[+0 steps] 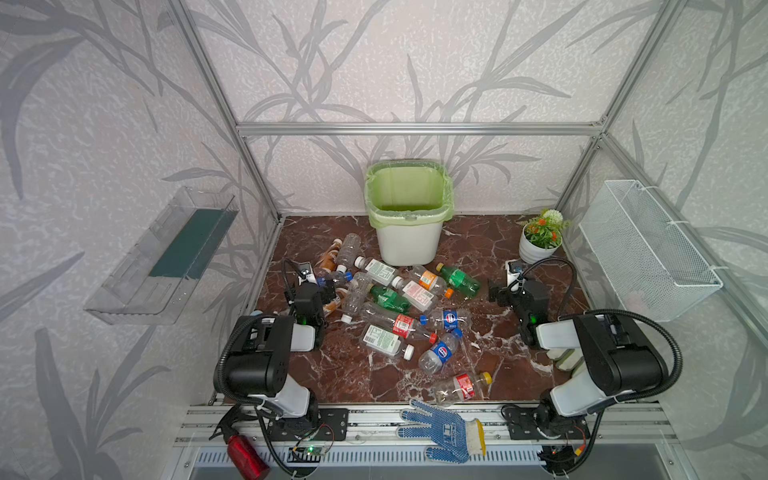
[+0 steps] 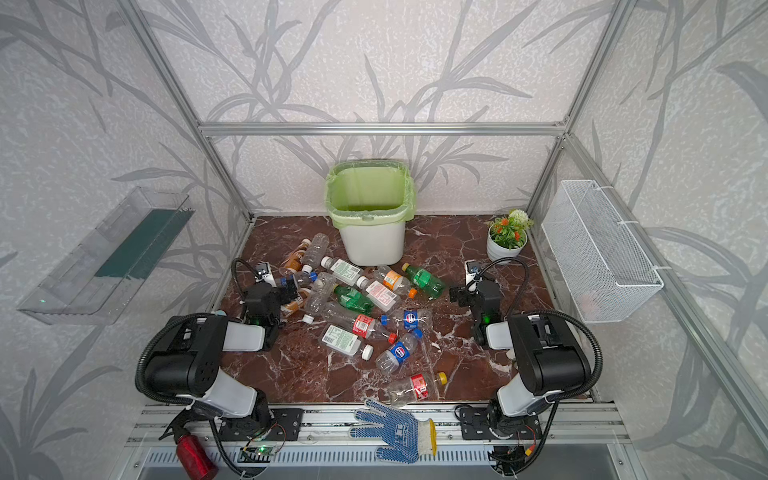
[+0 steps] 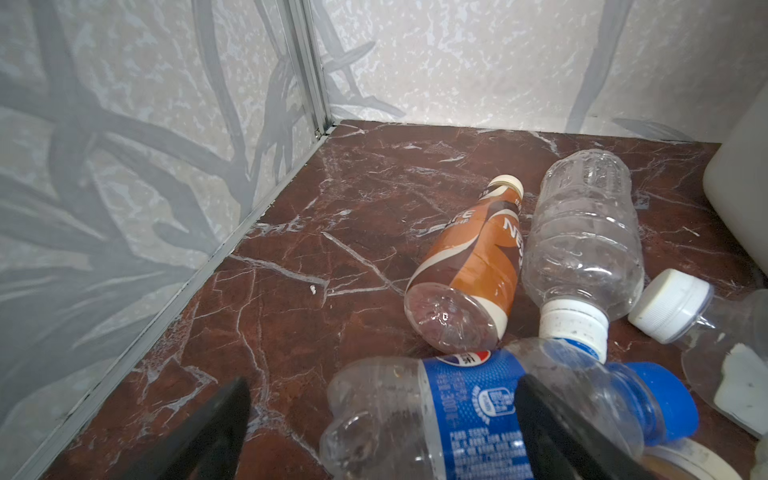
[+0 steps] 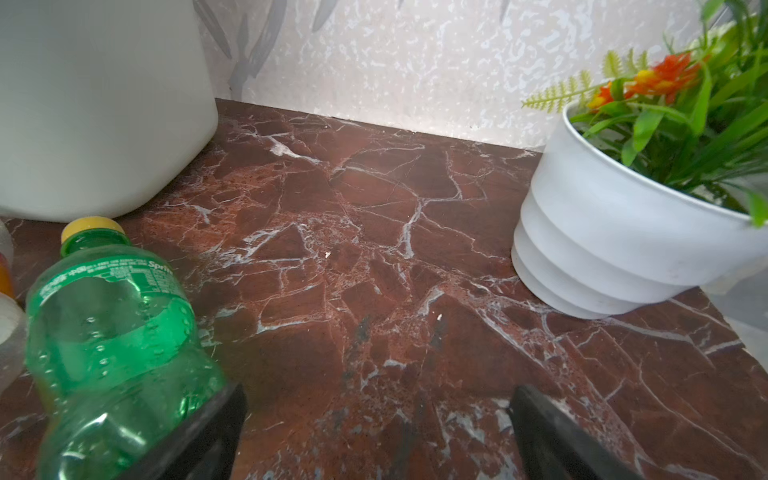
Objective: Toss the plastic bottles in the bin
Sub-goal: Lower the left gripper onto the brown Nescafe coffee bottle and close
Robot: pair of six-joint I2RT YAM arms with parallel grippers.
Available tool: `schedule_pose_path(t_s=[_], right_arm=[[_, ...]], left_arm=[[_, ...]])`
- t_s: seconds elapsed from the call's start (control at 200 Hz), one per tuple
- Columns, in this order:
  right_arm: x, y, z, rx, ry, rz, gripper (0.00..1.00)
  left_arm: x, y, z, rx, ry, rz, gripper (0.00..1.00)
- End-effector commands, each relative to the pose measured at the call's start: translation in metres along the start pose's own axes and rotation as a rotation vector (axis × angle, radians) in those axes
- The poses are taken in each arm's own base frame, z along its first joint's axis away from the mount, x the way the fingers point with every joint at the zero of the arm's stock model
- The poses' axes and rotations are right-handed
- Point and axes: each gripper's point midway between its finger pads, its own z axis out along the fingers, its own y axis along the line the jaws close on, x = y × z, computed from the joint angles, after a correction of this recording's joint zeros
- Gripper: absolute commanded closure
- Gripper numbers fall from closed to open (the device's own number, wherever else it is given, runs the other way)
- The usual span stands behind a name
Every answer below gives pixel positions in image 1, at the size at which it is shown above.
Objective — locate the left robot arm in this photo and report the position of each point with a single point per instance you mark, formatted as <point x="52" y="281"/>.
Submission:
<point x="253" y="368"/>

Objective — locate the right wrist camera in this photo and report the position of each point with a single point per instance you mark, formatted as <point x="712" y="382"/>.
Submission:
<point x="513" y="270"/>

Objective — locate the clear bottle green label lower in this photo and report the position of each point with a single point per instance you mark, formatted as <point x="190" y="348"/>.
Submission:
<point x="386" y="342"/>

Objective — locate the clear bottle red label yellow cap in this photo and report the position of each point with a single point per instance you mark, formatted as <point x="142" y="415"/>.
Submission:
<point x="461" y="388"/>

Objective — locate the potted plant white pot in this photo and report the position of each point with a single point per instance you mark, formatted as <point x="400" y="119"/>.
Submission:
<point x="541" y="236"/>

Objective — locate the blue dotted work glove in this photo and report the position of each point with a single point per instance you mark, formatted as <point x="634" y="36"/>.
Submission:
<point x="454" y="439"/>

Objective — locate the brown tea bottle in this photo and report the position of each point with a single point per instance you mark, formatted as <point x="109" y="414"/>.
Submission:
<point x="327" y="262"/>
<point x="336" y="303"/>

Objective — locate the clear acrylic wall shelf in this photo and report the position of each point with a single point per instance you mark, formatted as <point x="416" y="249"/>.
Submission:
<point x="155" y="280"/>

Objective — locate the red spray bottle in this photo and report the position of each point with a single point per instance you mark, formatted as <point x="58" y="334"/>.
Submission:
<point x="239" y="448"/>

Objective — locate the white wire mesh basket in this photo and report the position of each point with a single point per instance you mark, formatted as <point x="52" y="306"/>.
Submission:
<point x="651" y="264"/>

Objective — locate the small bottle blue label crushed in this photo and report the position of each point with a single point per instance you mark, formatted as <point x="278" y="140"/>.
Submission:
<point x="447" y="319"/>

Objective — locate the large clear bottle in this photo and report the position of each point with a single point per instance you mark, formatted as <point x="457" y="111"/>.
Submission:
<point x="348" y="252"/>

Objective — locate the cream rubber glove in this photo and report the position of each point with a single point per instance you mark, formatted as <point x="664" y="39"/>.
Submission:
<point x="570" y="360"/>

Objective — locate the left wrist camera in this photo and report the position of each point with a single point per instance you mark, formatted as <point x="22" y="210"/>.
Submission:
<point x="306" y="273"/>

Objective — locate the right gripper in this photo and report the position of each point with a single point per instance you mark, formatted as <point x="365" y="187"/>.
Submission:
<point x="504" y="292"/>

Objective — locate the long clear bottle red label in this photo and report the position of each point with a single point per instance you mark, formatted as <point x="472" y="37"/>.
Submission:
<point x="397" y="323"/>

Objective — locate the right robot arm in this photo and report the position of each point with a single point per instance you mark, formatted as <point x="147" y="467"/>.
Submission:
<point x="627" y="355"/>

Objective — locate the clear pepsi bottle blue cap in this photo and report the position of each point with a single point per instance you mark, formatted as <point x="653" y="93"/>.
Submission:
<point x="446" y="347"/>

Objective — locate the green bottle middle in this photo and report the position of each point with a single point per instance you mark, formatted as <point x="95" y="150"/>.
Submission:
<point x="389" y="299"/>

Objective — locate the white trash bin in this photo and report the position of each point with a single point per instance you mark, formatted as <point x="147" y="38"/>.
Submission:
<point x="406" y="246"/>

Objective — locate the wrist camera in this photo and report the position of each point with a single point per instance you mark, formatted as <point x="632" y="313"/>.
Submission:
<point x="513" y="270"/>
<point x="306" y="273"/>

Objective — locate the green plastic bin liner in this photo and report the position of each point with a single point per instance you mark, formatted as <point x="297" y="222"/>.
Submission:
<point x="408" y="192"/>

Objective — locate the green bottle yellow cap right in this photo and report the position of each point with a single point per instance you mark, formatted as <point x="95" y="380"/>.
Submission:
<point x="459" y="280"/>

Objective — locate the clear bottle orange label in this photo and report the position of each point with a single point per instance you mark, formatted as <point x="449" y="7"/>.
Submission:
<point x="431" y="281"/>

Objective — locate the clear bottle pink label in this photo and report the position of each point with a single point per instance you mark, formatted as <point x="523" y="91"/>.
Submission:
<point x="414" y="293"/>

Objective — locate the green circuit board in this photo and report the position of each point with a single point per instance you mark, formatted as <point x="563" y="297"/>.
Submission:
<point x="310" y="453"/>

